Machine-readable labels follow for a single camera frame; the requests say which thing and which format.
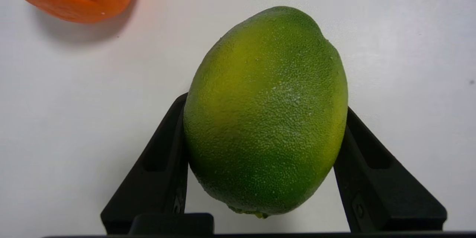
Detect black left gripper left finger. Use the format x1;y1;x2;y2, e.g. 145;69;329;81
100;93;215;235

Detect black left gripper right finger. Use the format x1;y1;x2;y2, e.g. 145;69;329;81
333;107;447;233

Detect green lime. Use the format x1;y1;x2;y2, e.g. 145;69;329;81
183;6;349;219

